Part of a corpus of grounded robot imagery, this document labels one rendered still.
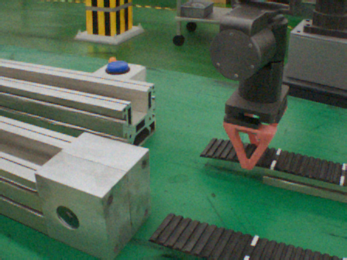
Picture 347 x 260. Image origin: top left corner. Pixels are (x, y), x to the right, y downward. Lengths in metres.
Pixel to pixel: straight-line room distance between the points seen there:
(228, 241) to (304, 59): 0.59
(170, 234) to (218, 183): 0.16
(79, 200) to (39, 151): 0.14
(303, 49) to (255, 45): 0.52
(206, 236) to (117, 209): 0.10
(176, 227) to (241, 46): 0.21
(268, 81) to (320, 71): 0.45
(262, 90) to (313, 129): 0.25
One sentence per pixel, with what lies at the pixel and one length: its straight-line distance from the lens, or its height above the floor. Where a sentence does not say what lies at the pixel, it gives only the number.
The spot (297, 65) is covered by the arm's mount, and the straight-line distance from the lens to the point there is 0.97.
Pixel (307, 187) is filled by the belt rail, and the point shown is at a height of 0.79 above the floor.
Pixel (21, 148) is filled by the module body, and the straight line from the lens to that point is 0.58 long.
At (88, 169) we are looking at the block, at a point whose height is 0.87.
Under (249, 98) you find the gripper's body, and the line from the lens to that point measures 0.53.
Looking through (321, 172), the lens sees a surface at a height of 0.81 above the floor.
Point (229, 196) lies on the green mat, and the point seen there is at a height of 0.78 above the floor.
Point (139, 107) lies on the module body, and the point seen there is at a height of 0.83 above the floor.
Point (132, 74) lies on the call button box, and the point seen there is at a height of 0.84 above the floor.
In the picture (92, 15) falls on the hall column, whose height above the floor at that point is 0.23.
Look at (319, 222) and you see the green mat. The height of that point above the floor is 0.78.
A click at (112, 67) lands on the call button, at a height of 0.85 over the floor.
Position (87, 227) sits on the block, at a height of 0.82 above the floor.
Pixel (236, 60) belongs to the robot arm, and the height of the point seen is 0.98.
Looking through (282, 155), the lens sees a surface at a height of 0.81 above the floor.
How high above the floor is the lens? 1.13
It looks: 29 degrees down
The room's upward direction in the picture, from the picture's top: straight up
